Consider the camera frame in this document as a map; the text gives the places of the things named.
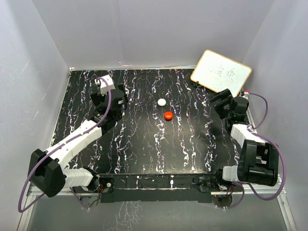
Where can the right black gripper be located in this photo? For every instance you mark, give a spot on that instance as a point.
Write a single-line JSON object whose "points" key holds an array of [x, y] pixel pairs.
{"points": [[226, 97]]}

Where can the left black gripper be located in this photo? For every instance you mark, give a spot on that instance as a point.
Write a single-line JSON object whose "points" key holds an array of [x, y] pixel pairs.
{"points": [[98, 99]]}

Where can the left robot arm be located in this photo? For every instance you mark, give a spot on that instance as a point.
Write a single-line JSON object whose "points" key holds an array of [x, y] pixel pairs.
{"points": [[48, 168]]}

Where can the aluminium frame rail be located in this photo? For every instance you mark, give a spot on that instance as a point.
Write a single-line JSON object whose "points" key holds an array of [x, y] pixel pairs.
{"points": [[155, 210]]}

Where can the red ball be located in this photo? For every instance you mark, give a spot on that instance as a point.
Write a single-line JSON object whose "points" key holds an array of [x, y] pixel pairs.
{"points": [[168, 115]]}

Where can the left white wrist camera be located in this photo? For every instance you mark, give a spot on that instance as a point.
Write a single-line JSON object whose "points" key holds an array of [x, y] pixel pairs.
{"points": [[105, 83]]}

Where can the white earbud charging case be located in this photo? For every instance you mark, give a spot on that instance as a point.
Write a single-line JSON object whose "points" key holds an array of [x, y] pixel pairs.
{"points": [[161, 102]]}

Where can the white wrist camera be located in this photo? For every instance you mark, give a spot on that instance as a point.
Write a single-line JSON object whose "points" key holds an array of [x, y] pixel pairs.
{"points": [[105, 83], [245, 94]]}

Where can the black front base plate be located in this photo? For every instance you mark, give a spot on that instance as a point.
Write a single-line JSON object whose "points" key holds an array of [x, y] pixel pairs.
{"points": [[111, 188]]}

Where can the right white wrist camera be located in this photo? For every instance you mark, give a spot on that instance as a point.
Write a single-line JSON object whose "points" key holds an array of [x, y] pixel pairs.
{"points": [[245, 94]]}

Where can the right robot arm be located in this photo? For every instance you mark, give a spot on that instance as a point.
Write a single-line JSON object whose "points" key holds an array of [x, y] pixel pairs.
{"points": [[259, 160]]}

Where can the small whiteboard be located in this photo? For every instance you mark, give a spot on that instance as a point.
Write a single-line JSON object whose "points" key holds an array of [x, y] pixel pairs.
{"points": [[217, 73]]}

